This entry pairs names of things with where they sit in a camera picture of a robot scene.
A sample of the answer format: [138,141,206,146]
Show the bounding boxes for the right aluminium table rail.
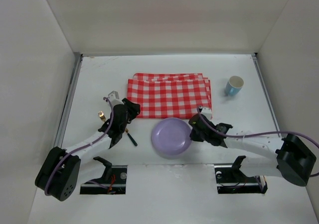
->
[251,53,280,131]

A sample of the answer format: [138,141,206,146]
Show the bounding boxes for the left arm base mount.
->
[79,156,128,195]

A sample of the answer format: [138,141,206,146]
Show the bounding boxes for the purple plastic plate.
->
[151,117,192,159]

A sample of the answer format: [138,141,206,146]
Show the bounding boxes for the gold fork green handle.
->
[98,111,106,122]

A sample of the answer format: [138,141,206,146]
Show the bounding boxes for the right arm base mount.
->
[214,155,268,194]

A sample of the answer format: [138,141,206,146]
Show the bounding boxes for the blue white mug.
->
[225,76,244,97]

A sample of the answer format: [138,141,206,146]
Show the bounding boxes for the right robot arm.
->
[188,114,317,187]

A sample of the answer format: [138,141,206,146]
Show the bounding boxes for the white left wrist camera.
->
[107,91,123,106]

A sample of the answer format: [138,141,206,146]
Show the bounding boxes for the aluminium table rail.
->
[50,52,83,148]
[251,53,280,131]

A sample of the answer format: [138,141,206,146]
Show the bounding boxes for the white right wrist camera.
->
[200,107,212,120]

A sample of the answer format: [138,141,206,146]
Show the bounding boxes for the gold knife green handle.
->
[125,129,138,147]

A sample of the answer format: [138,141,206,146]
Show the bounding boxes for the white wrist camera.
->
[107,91,123,106]
[200,107,212,120]

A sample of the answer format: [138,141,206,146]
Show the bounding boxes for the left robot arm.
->
[35,93,141,202]

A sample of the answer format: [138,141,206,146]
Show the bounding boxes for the red white checkered cloth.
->
[127,73,212,119]

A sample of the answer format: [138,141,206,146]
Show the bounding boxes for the left aluminium table rail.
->
[50,52,83,148]

